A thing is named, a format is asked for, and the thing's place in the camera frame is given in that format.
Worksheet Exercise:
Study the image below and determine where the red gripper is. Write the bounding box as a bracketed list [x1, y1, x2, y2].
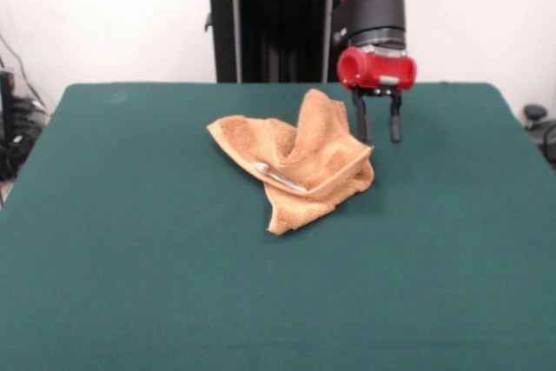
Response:
[337, 47, 418, 143]

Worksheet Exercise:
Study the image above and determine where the orange terry towel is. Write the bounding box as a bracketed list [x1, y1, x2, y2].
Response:
[206, 88, 375, 236]

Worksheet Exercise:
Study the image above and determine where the black office chair base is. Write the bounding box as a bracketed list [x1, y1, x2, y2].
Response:
[523, 103, 556, 156]

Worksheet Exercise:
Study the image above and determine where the dark green table cloth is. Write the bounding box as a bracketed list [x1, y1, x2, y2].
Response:
[0, 82, 556, 371]

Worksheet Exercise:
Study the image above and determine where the black bag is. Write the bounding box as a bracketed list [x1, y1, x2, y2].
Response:
[0, 131, 36, 182]

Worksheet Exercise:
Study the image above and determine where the black electronics box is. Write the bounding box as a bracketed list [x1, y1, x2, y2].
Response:
[0, 70, 17, 142]

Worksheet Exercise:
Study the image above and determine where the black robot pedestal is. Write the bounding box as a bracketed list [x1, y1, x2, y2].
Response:
[190, 0, 348, 84]

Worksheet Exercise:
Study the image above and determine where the grey cable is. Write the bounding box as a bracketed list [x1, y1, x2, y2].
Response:
[0, 34, 49, 116]

